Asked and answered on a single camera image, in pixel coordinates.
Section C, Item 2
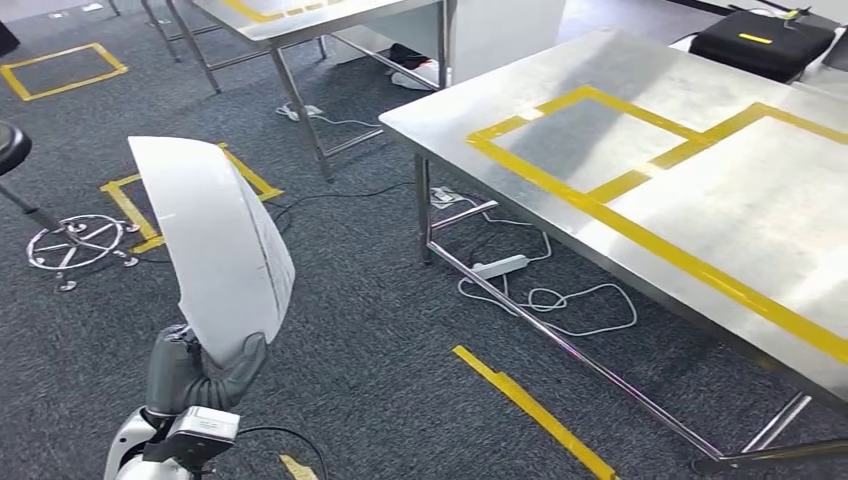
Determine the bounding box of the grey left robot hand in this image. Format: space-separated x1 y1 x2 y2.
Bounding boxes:
144 324 270 415

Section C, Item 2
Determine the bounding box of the white curved plastic part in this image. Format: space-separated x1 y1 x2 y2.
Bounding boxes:
127 135 297 368

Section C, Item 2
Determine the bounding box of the yellow workbench tape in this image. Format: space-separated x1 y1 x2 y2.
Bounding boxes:
465 84 848 367

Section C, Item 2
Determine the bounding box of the stainless steel workbench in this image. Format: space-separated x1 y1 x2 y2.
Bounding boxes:
378 26 848 477

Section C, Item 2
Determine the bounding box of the yellow floor tape square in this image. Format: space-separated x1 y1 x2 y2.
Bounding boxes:
100 142 285 255
0 42 129 103

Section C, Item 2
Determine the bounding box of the black round stool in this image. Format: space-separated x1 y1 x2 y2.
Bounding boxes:
0 120 142 294

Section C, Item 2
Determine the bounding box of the white power adapter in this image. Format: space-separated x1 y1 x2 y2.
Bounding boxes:
274 102 324 122

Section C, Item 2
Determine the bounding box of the yellow table tape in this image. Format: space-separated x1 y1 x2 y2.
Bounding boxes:
221 0 346 24

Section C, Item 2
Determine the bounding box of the white cloth bundle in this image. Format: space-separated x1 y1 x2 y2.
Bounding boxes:
390 62 445 92

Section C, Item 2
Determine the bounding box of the stainless steel table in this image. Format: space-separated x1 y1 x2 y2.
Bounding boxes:
105 0 458 185

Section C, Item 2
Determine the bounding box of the black cloth bundle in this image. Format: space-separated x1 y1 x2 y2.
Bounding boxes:
387 42 432 71

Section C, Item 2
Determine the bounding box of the white cabinet panel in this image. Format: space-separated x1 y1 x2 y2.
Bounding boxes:
331 0 569 86

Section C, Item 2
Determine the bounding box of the black carrying case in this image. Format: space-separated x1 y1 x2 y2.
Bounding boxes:
688 9 837 84

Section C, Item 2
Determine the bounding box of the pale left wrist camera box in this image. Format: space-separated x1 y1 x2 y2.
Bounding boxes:
142 405 241 473

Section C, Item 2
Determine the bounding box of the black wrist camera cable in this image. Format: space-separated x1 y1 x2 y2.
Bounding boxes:
237 425 329 480

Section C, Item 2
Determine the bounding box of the black floor cable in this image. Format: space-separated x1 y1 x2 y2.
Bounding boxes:
264 180 417 230

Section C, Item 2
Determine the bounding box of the white power cable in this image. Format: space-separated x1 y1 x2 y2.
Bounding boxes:
457 198 639 338

